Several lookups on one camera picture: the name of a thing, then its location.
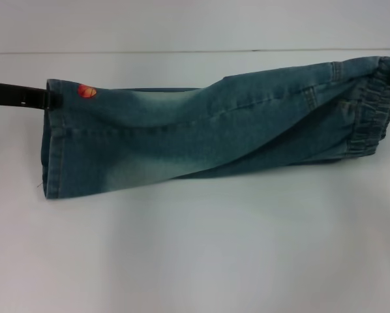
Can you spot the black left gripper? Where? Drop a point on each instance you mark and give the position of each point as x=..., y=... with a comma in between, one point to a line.
x=12, y=94

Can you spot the blue denim shorts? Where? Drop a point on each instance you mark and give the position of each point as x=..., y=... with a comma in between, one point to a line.
x=198, y=130

